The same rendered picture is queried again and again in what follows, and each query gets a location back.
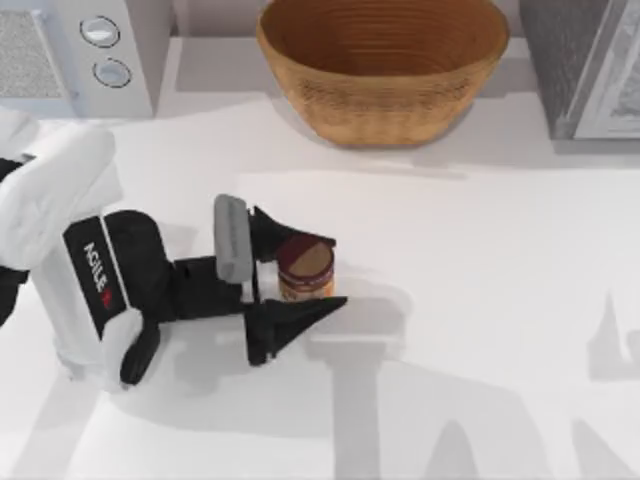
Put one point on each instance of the brown and dark red can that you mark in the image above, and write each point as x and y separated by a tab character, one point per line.
307	275

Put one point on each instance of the pale grey rounded box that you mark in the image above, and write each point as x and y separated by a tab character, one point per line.
231	240

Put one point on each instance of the woven brown basket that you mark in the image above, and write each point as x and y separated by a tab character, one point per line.
385	85

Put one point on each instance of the pale microwave oven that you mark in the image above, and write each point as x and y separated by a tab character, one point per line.
135	55

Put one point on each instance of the white microwave knob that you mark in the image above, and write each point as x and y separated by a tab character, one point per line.
112	73
99	30

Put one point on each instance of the pale grey cabinet door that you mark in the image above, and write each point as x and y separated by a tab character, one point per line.
612	75

